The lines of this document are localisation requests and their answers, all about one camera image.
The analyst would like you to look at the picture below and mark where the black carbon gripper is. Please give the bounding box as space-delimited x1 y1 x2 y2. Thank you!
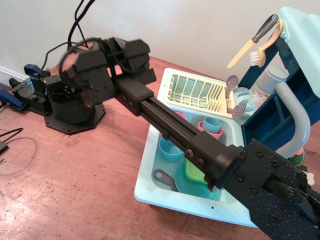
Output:
223 140 320 240

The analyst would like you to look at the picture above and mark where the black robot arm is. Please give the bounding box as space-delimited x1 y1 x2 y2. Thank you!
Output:
42 37 320 240

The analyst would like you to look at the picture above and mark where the beige toy jug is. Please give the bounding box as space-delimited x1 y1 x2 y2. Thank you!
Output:
303 171 315 186

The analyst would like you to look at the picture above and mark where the green net toy fruit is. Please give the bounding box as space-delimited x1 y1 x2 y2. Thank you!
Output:
288 148 306 166

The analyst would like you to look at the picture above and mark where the dark blue toy shelf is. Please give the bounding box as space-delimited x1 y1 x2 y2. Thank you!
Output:
241 38 320 151

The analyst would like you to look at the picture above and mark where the grey toy faucet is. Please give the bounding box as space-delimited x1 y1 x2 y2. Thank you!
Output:
275 82 311 159

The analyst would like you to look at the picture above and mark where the green square toy plate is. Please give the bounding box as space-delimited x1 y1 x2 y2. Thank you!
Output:
184 159 207 184

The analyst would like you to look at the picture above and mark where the teal toy plate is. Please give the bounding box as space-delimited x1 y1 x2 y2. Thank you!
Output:
174 164 222 201

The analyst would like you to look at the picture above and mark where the purple toy spatula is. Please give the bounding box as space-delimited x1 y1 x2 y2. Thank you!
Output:
227 102 247 119

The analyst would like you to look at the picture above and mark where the teal cup in pink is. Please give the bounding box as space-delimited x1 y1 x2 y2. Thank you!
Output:
202 116 222 134

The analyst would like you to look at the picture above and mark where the pink toy cup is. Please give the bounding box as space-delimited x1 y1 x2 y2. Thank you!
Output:
197 121 223 140

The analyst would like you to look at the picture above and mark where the light blue toy sink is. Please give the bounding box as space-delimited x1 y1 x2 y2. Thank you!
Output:
134 68 254 227

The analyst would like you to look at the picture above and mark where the teal toy cup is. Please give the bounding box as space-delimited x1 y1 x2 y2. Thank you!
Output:
159 137 184 163

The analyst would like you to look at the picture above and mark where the cream yellow dish rack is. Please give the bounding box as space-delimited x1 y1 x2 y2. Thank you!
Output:
164 73 236 119

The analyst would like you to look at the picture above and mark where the clear bottle grey cap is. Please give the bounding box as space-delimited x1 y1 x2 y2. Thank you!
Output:
250 65 288 109

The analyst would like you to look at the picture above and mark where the purple toy spoon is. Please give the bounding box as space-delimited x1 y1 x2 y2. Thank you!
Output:
225 75 239 99

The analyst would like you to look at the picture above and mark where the tan toy dish brush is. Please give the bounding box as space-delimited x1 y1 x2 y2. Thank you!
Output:
250 19 283 68

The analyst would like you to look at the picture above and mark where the light blue toy cabinet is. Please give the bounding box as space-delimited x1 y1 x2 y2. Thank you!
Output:
277 6 320 97

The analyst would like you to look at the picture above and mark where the blue clamp on table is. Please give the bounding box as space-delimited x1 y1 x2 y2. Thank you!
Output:
23 64 42 80

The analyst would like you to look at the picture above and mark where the blue clamp far left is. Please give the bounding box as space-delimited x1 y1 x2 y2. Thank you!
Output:
0 87 26 111

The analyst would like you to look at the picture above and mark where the toy knife grey handle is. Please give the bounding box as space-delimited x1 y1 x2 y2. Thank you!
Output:
227 14 279 69

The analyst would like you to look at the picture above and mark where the black cable on table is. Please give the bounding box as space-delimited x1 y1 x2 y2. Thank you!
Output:
0 127 24 145

